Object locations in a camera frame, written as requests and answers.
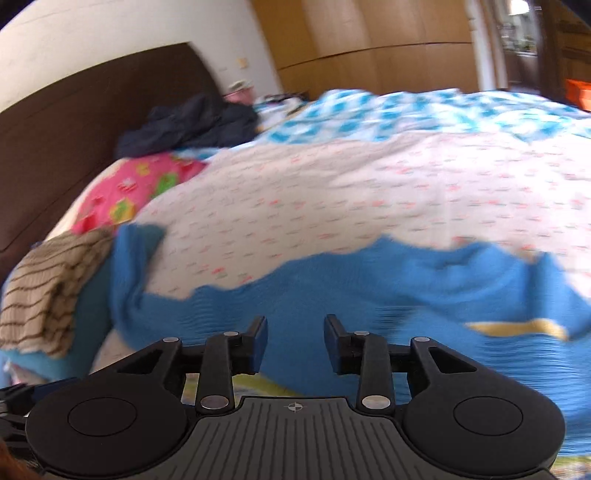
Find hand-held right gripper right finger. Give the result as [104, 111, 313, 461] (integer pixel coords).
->
[324, 314, 478, 411]

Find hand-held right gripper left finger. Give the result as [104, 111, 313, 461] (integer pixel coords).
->
[90, 315, 269, 414]

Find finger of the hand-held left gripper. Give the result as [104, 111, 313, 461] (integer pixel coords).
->
[0, 376, 81, 457]

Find blue knitted sweater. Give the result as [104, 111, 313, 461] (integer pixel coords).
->
[111, 224, 591, 455]

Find dark navy clothes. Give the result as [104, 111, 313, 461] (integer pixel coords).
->
[115, 93, 259, 160]

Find yellow green printed sheet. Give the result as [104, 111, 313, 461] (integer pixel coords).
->
[181, 373, 305, 404]

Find beige striped cloth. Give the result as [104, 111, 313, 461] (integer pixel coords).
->
[0, 228, 116, 358]

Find teal cloth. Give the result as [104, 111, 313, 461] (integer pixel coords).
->
[60, 251, 121, 374]

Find white cherry print quilt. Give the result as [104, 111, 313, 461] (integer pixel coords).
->
[46, 131, 591, 301]

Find pink printed pillow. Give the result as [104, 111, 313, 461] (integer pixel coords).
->
[71, 152, 208, 236]

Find blue white checked blanket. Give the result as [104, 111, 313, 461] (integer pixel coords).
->
[256, 88, 591, 144]

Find black white patterned cloth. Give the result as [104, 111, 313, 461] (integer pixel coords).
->
[259, 91, 309, 112]

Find pink bedside item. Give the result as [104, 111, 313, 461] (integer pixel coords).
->
[224, 79, 257, 104]

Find brown headboard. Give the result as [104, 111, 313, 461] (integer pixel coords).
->
[0, 41, 227, 282]

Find wooden wardrobe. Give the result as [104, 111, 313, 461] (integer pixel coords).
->
[252, 0, 481, 100]

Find orange box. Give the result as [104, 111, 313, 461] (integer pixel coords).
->
[564, 78, 591, 112]

